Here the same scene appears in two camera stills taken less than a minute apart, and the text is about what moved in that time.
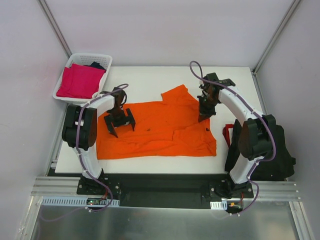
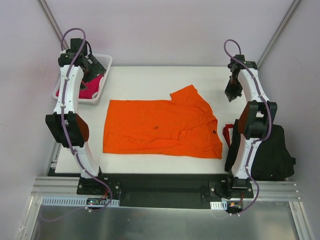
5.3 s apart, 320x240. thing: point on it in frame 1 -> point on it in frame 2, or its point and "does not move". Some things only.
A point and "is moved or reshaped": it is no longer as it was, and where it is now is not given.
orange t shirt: x=169 y=127 is moved or reshaped
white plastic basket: x=104 y=60 does not move
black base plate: x=168 y=191 does not move
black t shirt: x=279 y=167 does not move
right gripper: x=206 y=108 -> x=232 y=90
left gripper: x=119 y=119 -> x=94 y=67
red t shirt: x=226 y=133 does not move
